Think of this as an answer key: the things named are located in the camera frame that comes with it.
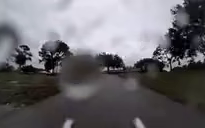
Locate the grass verge with bare patches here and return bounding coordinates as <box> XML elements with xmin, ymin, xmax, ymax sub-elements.
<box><xmin>0</xmin><ymin>71</ymin><xmax>61</xmax><ymax>108</ymax></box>

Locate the dark grey asphalt road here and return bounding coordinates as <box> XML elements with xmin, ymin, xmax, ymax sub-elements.
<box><xmin>0</xmin><ymin>73</ymin><xmax>205</xmax><ymax>128</ymax></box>

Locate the small dark tree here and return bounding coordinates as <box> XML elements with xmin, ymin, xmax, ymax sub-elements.
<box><xmin>12</xmin><ymin>44</ymin><xmax>34</xmax><ymax>71</ymax></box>

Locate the right robot's own part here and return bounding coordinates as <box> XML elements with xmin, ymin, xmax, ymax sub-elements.
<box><xmin>132</xmin><ymin>116</ymin><xmax>147</xmax><ymax>128</ymax></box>

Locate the left robot's own part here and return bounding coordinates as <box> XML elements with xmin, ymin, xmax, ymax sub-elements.
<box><xmin>62</xmin><ymin>117</ymin><xmax>75</xmax><ymax>128</ymax></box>

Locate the dark rounded tree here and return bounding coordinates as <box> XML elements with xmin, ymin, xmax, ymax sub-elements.
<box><xmin>133</xmin><ymin>57</ymin><xmax>165</xmax><ymax>73</ymax></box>

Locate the low wide tree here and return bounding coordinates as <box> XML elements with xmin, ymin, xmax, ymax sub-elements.
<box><xmin>96</xmin><ymin>52</ymin><xmax>126</xmax><ymax>74</ymax></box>

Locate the robot's own part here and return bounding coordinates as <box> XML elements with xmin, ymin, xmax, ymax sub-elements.
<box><xmin>62</xmin><ymin>117</ymin><xmax>75</xmax><ymax>128</ymax></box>
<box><xmin>132</xmin><ymin>116</ymin><xmax>147</xmax><ymax>128</ymax></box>

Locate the green grass verge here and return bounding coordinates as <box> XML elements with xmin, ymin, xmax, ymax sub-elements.
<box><xmin>136</xmin><ymin>68</ymin><xmax>205</xmax><ymax>113</ymax></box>

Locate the broad dark tree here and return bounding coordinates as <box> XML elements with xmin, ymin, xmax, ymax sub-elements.
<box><xmin>38</xmin><ymin>39</ymin><xmax>73</xmax><ymax>74</ymax></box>

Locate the group of tall trees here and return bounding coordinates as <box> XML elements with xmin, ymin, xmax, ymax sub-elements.
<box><xmin>152</xmin><ymin>0</ymin><xmax>205</xmax><ymax>72</ymax></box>

